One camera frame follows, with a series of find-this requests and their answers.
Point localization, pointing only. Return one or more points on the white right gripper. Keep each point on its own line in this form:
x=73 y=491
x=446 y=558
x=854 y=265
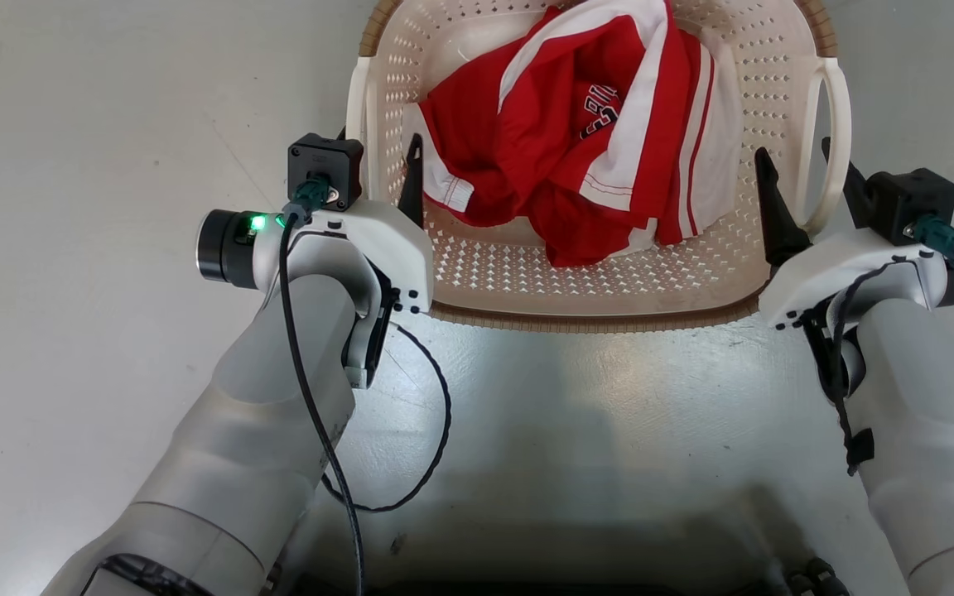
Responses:
x=837 y=273

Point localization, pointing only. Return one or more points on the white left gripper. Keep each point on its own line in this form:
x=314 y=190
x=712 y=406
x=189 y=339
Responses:
x=390 y=244

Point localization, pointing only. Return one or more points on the cream plastic laundry basket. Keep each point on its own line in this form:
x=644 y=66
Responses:
x=576 y=281

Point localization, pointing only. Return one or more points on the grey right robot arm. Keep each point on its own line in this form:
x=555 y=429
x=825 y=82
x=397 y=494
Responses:
x=932 y=414

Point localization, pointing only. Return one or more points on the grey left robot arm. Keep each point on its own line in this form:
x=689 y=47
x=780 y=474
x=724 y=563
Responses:
x=253 y=430

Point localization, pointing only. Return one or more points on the dark robot base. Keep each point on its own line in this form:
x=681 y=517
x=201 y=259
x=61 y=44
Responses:
x=576 y=579

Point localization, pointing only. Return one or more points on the red and white jersey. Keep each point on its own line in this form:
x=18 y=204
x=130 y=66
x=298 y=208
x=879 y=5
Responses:
x=543 y=141

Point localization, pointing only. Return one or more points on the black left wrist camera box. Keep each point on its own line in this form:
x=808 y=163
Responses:
x=325 y=170

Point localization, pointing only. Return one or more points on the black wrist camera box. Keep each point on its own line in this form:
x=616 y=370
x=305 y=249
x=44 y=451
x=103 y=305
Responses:
x=325 y=170
x=912 y=199

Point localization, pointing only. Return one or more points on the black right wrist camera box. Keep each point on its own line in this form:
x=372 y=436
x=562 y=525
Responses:
x=912 y=199

